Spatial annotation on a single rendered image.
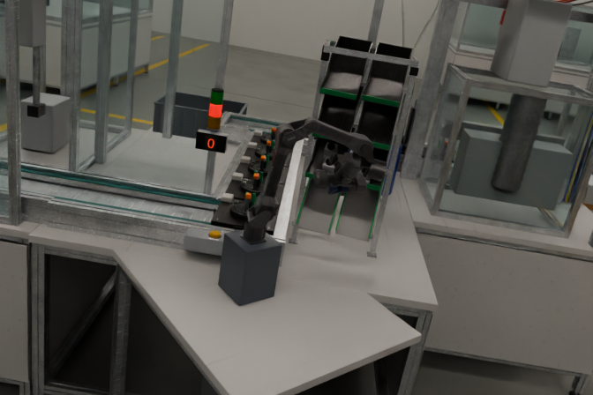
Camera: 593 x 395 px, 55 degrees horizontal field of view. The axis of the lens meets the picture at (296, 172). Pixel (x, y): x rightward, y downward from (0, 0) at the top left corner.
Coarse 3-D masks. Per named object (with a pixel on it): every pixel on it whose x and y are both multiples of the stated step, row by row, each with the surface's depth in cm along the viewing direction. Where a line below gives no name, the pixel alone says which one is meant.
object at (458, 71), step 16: (448, 64) 300; (464, 80) 263; (480, 80) 262; (464, 96) 263; (544, 96) 260; (560, 96) 260; (576, 96) 262; (592, 96) 277; (432, 128) 313; (448, 144) 272; (448, 160) 274; (592, 160) 269; (432, 208) 282; (576, 208) 277; (496, 224) 283; (512, 224) 282
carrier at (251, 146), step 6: (252, 144) 304; (246, 150) 299; (252, 150) 300; (258, 150) 293; (264, 150) 297; (270, 150) 294; (252, 156) 291; (258, 156) 291; (270, 156) 289; (288, 156) 300; (270, 162) 287; (288, 162) 291
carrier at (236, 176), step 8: (232, 176) 257; (240, 176) 257; (232, 184) 252; (240, 184) 248; (248, 184) 249; (264, 184) 252; (280, 184) 260; (232, 192) 243; (240, 192) 245; (256, 192) 243; (280, 192) 252; (280, 200) 243
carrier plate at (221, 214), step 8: (240, 200) 237; (224, 208) 227; (216, 216) 219; (224, 216) 220; (232, 216) 221; (216, 224) 216; (224, 224) 215; (232, 224) 215; (240, 224) 216; (272, 224) 220; (272, 232) 215
